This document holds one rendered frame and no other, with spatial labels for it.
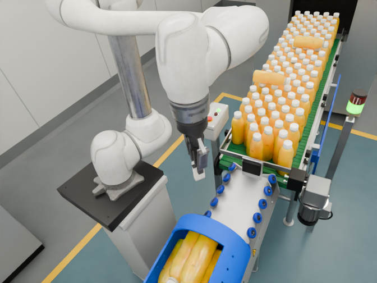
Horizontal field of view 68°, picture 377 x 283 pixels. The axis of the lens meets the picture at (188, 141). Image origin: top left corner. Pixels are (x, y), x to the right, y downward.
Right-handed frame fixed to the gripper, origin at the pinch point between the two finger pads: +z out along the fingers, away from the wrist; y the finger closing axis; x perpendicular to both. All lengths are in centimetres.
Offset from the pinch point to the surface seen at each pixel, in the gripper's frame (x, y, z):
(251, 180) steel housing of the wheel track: 35, -24, 53
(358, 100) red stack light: 85, -20, 22
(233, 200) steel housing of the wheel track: 21, -18, 54
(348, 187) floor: 141, -39, 145
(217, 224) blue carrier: 2.3, 5.3, 23.5
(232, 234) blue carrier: 5.3, 9.5, 25.7
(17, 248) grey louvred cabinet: -116, -93, 123
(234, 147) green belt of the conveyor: 40, -50, 56
